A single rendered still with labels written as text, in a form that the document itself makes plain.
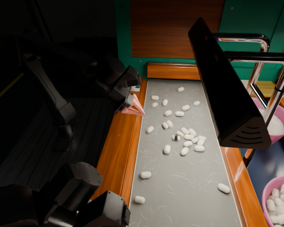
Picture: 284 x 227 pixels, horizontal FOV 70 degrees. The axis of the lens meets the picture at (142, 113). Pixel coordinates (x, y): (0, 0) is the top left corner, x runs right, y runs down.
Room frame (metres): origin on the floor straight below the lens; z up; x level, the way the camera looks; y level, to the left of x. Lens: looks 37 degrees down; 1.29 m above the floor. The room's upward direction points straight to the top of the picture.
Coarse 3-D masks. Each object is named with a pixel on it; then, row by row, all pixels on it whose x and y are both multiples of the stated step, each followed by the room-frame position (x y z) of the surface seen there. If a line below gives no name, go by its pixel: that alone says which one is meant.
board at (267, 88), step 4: (256, 84) 0.92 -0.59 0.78; (260, 84) 0.92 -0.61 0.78; (264, 84) 0.92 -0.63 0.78; (268, 84) 0.92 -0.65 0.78; (272, 84) 0.92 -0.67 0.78; (260, 88) 0.88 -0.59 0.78; (264, 88) 0.88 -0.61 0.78; (268, 88) 0.88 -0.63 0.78; (272, 88) 0.88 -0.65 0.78; (264, 92) 0.85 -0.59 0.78; (268, 92) 0.85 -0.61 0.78; (272, 92) 0.85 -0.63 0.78; (268, 96) 0.82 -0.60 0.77
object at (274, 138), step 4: (260, 104) 0.79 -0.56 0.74; (260, 108) 0.78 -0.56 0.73; (280, 108) 0.73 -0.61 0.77; (276, 112) 0.73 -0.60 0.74; (280, 112) 0.72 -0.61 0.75; (276, 116) 0.72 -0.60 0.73; (280, 116) 0.71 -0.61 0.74; (272, 136) 0.55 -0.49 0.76; (276, 136) 0.55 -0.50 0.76; (280, 136) 0.57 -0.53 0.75; (272, 140) 0.57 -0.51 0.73; (276, 140) 0.58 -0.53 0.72
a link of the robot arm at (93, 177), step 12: (60, 168) 0.21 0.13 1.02; (72, 168) 0.21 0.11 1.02; (84, 168) 0.22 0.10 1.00; (60, 180) 0.19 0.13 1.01; (72, 180) 0.19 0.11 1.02; (84, 180) 0.19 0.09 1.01; (96, 180) 0.21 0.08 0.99; (36, 192) 0.20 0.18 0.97; (48, 192) 0.19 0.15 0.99; (60, 192) 0.18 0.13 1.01; (72, 192) 0.18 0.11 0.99; (84, 192) 0.19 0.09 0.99; (36, 204) 0.18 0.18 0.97; (48, 204) 0.17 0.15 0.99; (60, 204) 0.17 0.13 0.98; (72, 204) 0.17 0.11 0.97; (84, 204) 0.18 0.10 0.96; (48, 216) 0.16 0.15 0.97
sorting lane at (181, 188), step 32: (160, 96) 0.87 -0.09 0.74; (192, 96) 0.87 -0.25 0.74; (160, 128) 0.63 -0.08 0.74; (192, 128) 0.63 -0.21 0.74; (160, 160) 0.46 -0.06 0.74; (192, 160) 0.46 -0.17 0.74; (160, 192) 0.34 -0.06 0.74; (192, 192) 0.34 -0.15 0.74; (160, 224) 0.25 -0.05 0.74; (192, 224) 0.25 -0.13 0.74; (224, 224) 0.25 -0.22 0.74
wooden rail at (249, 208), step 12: (228, 156) 0.46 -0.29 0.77; (240, 156) 0.46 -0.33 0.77; (228, 168) 0.41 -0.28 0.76; (240, 168) 0.41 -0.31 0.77; (240, 180) 0.36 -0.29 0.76; (240, 192) 0.32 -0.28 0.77; (252, 192) 0.32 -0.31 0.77; (240, 204) 0.29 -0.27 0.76; (252, 204) 0.29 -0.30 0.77; (240, 216) 0.27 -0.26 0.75; (252, 216) 0.26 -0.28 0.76; (264, 216) 0.26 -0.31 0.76
